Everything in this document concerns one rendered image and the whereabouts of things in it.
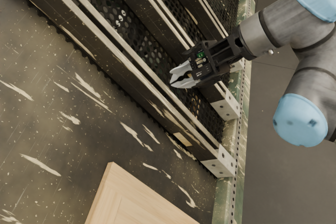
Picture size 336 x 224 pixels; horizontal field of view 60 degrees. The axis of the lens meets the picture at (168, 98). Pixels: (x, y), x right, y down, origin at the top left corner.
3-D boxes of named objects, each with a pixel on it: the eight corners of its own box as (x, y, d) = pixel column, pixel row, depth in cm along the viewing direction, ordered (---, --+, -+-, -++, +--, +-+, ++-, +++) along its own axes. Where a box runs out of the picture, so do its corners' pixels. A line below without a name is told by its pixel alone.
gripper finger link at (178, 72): (153, 74, 65) (184, 55, 60) (168, 71, 70) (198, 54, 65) (159, 87, 65) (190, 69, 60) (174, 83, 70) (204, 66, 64)
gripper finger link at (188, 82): (159, 87, 65) (190, 69, 60) (174, 83, 70) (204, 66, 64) (164, 99, 65) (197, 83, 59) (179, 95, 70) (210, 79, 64)
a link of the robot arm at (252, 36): (266, 11, 56) (284, 50, 55) (245, 24, 59) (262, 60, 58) (253, 9, 50) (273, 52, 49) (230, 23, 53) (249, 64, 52)
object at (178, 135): (186, 146, 95) (193, 145, 94) (172, 133, 91) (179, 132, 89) (187, 139, 97) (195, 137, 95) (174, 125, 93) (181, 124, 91)
